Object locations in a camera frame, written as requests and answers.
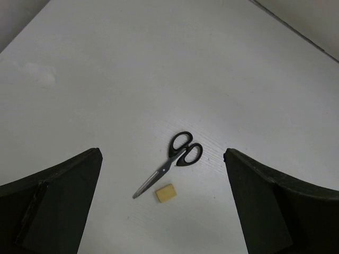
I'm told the yellow eraser block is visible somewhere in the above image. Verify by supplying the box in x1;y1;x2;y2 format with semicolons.
155;184;177;203

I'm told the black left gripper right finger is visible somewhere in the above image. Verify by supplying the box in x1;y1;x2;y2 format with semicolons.
224;148;338;253

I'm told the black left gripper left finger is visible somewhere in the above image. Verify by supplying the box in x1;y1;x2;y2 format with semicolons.
1;148;103;253

